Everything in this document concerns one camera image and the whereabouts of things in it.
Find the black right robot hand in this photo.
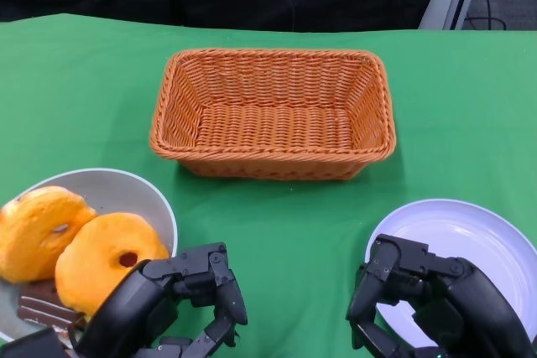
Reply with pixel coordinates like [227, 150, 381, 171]
[346, 233, 536, 358]

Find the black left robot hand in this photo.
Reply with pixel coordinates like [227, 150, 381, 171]
[75, 242, 248, 358]

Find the orange ring bread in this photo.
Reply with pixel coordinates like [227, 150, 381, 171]
[0, 185, 98, 283]
[54, 212, 170, 321]

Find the grey round bowl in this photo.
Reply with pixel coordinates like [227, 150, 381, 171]
[0, 168, 179, 345]

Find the pale lavender round plate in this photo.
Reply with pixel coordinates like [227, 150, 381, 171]
[363, 199, 537, 353]

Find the chocolate layered cake slice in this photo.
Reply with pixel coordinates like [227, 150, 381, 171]
[16, 280, 87, 329]

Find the orange wicker basket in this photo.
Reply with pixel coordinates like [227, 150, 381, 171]
[149, 47, 399, 182]

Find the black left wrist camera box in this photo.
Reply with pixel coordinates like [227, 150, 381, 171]
[0, 327, 70, 358]

